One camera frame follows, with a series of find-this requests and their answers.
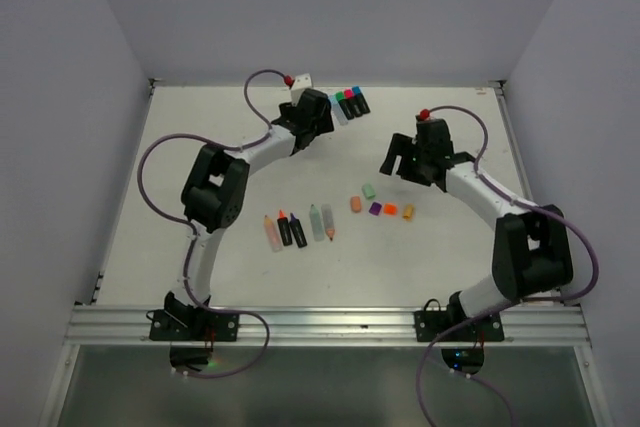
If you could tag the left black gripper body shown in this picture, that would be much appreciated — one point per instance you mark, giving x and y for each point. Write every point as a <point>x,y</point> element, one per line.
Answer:
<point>323,124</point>

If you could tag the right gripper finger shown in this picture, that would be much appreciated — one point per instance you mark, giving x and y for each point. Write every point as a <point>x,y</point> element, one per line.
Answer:
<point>400,147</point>
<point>406,170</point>

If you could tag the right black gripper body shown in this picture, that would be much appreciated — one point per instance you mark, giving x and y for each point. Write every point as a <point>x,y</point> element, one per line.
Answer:
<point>421,155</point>

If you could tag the green cap black highlighter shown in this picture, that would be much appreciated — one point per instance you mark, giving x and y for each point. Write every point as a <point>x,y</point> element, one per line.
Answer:
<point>344,105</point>

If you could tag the yellow pastel cap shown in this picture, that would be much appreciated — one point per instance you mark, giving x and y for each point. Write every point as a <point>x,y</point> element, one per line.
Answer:
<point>408,212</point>

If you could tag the orange neon cap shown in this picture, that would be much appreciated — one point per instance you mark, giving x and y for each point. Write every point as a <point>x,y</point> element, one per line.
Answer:
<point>390,209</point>

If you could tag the pink cap black highlighter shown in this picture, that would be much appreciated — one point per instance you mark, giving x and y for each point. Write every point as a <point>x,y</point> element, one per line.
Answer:
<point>352,103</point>

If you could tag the green pastel cap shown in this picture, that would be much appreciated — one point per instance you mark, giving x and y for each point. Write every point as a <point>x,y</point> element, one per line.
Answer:
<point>368,191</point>

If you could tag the purple cap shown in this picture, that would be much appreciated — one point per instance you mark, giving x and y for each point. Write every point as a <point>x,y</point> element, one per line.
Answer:
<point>375,208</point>

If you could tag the orange pastel cap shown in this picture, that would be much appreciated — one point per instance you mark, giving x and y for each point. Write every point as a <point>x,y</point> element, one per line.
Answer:
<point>355,204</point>

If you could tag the green pastel highlighter body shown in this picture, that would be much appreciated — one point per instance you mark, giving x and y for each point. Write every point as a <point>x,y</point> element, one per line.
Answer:
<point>317,226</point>

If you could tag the orange cap black highlighter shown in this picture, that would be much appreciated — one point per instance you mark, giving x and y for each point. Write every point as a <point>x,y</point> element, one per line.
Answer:
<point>284,229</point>

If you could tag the purple black highlighter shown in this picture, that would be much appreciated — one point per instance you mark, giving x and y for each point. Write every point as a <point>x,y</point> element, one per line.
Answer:
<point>297,232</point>

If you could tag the light blue highlighter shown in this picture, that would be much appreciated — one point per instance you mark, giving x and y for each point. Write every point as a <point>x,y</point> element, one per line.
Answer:
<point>337,111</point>

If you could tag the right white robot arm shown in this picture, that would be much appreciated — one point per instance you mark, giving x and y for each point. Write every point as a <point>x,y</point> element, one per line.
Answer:
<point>530,253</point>

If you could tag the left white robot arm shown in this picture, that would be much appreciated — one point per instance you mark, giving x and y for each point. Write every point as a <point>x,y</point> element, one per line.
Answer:
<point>214,193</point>

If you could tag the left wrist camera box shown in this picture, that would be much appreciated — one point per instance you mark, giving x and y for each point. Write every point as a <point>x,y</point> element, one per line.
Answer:
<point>299,84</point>

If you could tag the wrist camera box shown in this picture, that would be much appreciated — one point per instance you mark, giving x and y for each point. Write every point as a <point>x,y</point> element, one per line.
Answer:
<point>299,84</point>
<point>424,115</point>

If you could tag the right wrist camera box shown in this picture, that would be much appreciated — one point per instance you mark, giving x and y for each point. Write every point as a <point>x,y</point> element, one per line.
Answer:
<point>424,115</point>

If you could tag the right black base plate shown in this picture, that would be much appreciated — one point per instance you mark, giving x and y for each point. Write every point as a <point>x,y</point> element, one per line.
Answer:
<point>428,324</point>

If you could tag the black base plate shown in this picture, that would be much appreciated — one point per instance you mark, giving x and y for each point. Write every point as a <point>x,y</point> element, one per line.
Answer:
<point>428,324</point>
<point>192,325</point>

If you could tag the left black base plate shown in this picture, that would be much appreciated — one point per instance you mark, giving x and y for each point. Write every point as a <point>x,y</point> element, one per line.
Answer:
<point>192,325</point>

